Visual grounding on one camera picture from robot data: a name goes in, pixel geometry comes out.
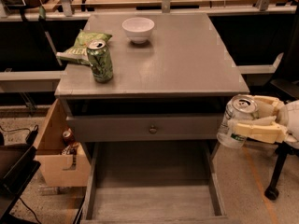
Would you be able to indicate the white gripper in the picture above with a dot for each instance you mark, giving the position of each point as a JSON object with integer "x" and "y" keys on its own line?
{"x": 291, "y": 118}

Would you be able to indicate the white 7up can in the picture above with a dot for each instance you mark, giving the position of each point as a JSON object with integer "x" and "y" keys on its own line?
{"x": 239, "y": 107}

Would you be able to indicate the grey drawer cabinet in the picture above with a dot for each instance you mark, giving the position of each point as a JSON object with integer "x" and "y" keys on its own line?
{"x": 183, "y": 68}

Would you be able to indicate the open grey middle drawer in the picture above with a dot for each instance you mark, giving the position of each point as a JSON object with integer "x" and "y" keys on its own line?
{"x": 153, "y": 182}

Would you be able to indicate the green soda can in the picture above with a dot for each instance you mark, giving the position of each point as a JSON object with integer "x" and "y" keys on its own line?
{"x": 100, "y": 60}

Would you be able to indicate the grey top drawer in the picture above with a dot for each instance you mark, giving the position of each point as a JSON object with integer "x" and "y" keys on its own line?
{"x": 112, "y": 128}

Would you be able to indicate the red can in box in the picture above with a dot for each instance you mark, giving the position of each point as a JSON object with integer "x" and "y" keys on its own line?
{"x": 68, "y": 137}

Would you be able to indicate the black office chair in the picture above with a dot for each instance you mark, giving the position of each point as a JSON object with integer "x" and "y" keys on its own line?
{"x": 284, "y": 83}

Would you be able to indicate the white bowl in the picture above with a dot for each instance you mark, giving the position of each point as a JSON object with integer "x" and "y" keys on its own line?
{"x": 138, "y": 29}

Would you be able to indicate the green chip bag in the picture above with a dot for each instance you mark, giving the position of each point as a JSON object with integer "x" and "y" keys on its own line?
{"x": 77, "y": 53}

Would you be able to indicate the cardboard box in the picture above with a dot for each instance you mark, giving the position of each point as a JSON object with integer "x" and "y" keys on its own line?
{"x": 61, "y": 165}

